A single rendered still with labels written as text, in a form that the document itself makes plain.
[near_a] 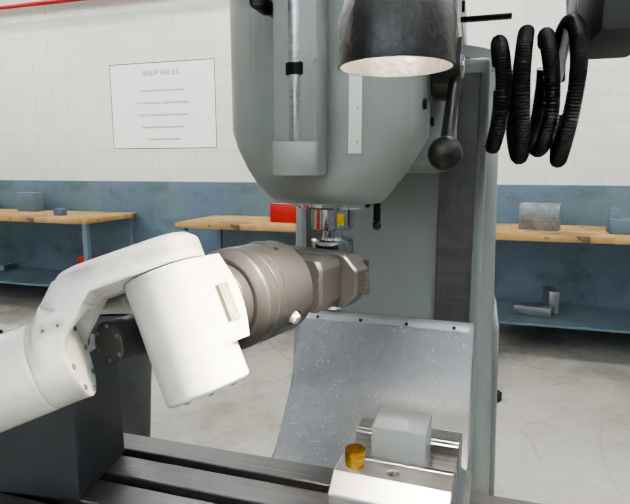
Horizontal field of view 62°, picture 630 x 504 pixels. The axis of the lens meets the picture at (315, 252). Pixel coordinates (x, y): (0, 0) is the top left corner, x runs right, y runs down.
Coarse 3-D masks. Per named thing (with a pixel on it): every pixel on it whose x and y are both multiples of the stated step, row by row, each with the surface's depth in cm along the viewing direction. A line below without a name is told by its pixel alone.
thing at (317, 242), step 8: (312, 240) 59; (320, 240) 58; (328, 240) 57; (336, 240) 57; (344, 240) 58; (352, 240) 59; (320, 248) 58; (328, 248) 57; (336, 248) 57; (344, 248) 58
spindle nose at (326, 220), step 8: (312, 216) 58; (320, 216) 57; (328, 216) 57; (336, 216) 57; (344, 216) 57; (352, 216) 58; (312, 224) 58; (320, 224) 57; (328, 224) 57; (336, 224) 57; (344, 224) 57; (352, 224) 58
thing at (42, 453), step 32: (96, 352) 72; (96, 384) 72; (64, 416) 67; (96, 416) 72; (0, 448) 69; (32, 448) 69; (64, 448) 68; (96, 448) 72; (0, 480) 70; (32, 480) 69; (64, 480) 69; (96, 480) 73
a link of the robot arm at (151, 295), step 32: (224, 256) 44; (256, 256) 44; (128, 288) 39; (160, 288) 38; (192, 288) 38; (224, 288) 41; (256, 288) 43; (128, 320) 41; (160, 320) 37; (192, 320) 38; (224, 320) 39; (256, 320) 43; (128, 352) 40; (160, 352) 37; (192, 352) 37; (224, 352) 38; (160, 384) 38; (192, 384) 37; (224, 384) 37
